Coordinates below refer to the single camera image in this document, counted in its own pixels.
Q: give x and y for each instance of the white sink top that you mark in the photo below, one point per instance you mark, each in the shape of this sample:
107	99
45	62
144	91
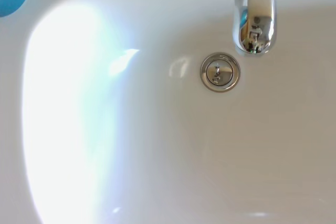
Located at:
183	155

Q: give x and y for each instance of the chrome sink drain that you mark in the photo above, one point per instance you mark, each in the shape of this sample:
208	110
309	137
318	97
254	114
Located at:
220	72

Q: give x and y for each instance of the chrome faucet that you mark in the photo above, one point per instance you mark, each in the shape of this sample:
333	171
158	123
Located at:
253	11

